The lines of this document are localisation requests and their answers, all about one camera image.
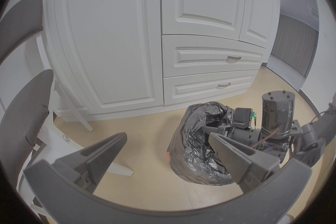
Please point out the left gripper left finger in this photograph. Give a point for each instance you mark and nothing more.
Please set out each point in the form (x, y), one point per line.
(99, 160)

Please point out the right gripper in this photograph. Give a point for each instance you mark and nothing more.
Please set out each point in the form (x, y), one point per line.
(241, 136)

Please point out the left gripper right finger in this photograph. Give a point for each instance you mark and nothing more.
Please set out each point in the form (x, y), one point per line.
(244, 167)

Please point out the black plastic bag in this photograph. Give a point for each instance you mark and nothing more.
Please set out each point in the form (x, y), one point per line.
(199, 149)

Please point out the white chair grey cushions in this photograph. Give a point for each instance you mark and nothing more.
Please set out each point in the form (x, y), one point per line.
(23, 112)

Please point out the grey curtain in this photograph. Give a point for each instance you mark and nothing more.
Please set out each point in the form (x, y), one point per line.
(294, 44)

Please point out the white wardrobe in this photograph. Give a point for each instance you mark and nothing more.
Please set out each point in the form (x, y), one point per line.
(105, 34)

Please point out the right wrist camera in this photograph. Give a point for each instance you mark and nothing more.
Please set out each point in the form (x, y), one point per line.
(244, 118)

